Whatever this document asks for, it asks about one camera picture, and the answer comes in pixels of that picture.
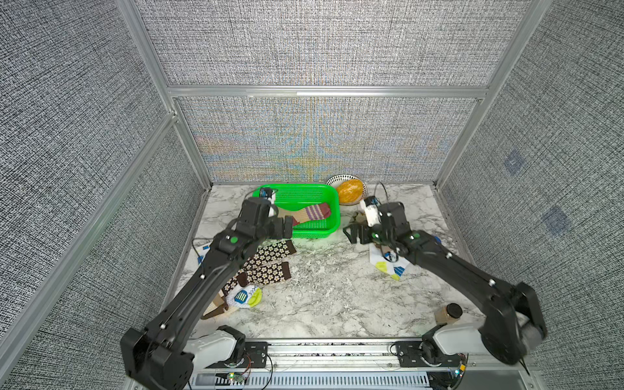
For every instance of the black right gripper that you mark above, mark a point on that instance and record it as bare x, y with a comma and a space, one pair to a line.
365, 229

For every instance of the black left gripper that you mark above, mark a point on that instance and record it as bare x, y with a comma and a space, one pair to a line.
278, 231

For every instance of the brown checkered argyle sock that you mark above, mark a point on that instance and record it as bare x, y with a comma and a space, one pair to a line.
360, 219

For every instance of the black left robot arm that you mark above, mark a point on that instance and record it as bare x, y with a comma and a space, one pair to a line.
155, 356

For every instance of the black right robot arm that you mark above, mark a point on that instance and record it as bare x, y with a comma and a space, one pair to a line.
514, 323

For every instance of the brown daisy sock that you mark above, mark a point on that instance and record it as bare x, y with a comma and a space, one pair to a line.
260, 276
270, 254

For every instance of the green plastic basket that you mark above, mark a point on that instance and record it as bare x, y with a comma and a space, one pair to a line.
295, 197

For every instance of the orange fruit in bowl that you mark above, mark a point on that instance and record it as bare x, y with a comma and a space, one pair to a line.
350, 192

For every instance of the patterned white bowl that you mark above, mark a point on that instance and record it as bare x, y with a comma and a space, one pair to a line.
336, 180

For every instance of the white sock blue yellow patches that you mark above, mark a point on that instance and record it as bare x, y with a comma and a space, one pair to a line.
201, 252

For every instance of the brown jar black lid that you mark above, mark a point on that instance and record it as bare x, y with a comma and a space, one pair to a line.
448, 314

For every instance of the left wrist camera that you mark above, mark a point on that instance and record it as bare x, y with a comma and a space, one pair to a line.
268, 193

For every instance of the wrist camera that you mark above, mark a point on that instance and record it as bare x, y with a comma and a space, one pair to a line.
268, 193
370, 208

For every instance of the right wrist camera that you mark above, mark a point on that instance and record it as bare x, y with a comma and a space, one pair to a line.
370, 208

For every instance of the aluminium front rail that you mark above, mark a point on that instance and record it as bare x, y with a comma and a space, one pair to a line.
361, 364

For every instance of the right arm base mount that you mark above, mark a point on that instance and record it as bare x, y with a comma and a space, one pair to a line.
443, 346

